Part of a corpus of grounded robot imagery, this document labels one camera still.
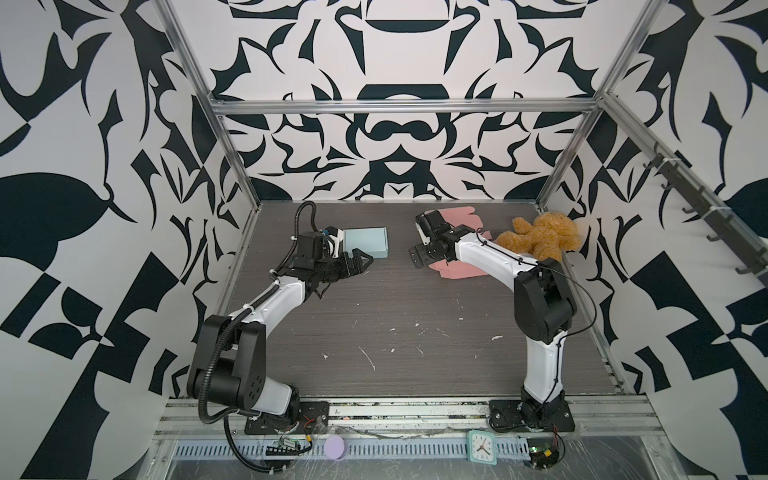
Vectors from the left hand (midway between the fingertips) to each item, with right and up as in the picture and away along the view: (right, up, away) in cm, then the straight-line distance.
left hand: (363, 258), depth 86 cm
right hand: (+20, +2, +10) cm, 23 cm away
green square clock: (+28, -42, -17) cm, 53 cm away
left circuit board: (-16, -43, -15) cm, 48 cm away
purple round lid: (-4, -38, -23) cm, 44 cm away
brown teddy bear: (+62, +7, +15) cm, 64 cm away
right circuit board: (+43, -44, -15) cm, 64 cm away
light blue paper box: (+2, +4, +19) cm, 19 cm away
